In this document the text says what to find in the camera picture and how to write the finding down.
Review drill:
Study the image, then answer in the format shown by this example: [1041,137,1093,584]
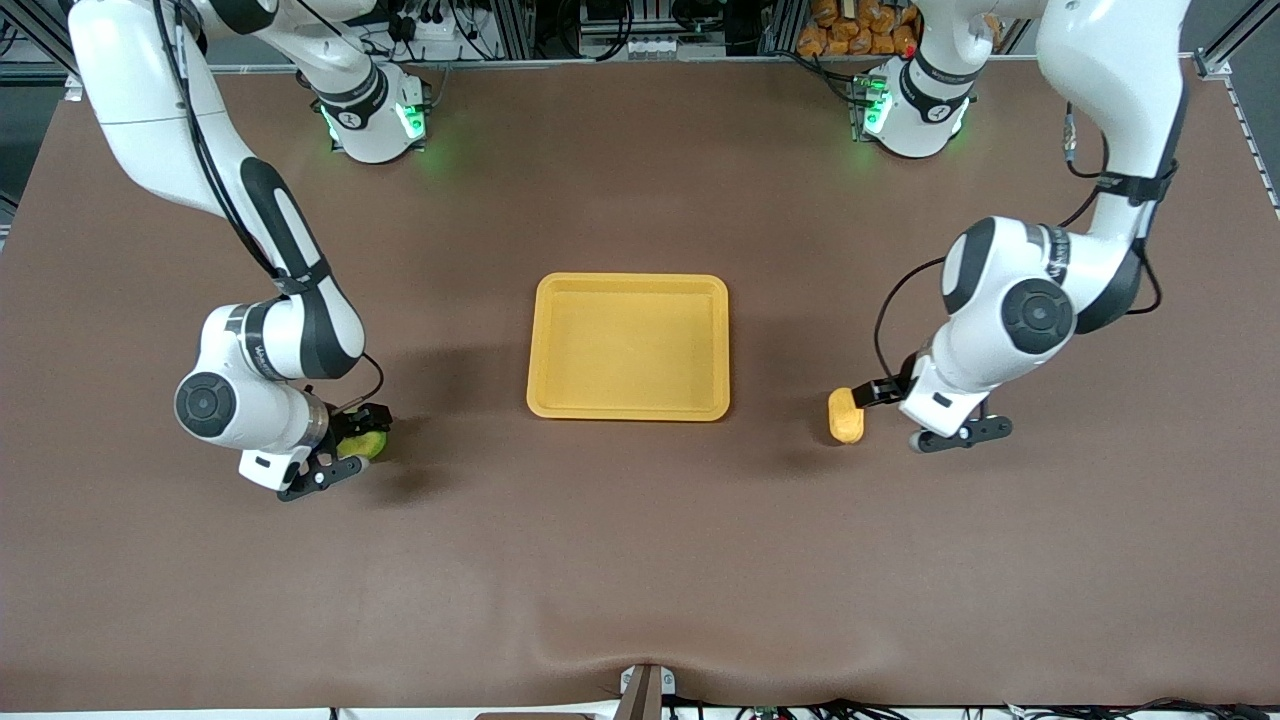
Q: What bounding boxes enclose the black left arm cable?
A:
[874,100,1167,387]

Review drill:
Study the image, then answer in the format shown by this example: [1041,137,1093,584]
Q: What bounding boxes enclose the aluminium table edge rail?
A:
[205,53,1216,76]

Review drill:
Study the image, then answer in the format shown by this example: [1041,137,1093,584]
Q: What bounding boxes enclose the aluminium frame post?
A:
[1188,0,1280,83]
[0,0,76,101]

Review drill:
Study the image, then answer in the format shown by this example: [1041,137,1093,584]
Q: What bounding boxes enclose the yellow plastic tray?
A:
[526,272,731,422]

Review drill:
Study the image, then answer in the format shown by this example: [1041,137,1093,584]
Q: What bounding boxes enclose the yellow potato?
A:
[827,388,867,446]

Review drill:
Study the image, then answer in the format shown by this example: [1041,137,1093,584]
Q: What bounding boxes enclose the black floor cables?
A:
[735,697,1280,720]

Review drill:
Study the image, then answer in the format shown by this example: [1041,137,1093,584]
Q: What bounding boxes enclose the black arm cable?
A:
[150,0,387,411]
[874,100,1167,387]

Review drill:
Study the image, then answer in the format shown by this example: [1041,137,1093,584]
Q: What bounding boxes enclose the white power strip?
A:
[395,5,453,46]

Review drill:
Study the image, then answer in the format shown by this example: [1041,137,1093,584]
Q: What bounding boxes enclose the pile of orange items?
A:
[797,0,921,57]

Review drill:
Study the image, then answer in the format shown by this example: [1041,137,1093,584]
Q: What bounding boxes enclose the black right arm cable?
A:
[150,0,387,411]

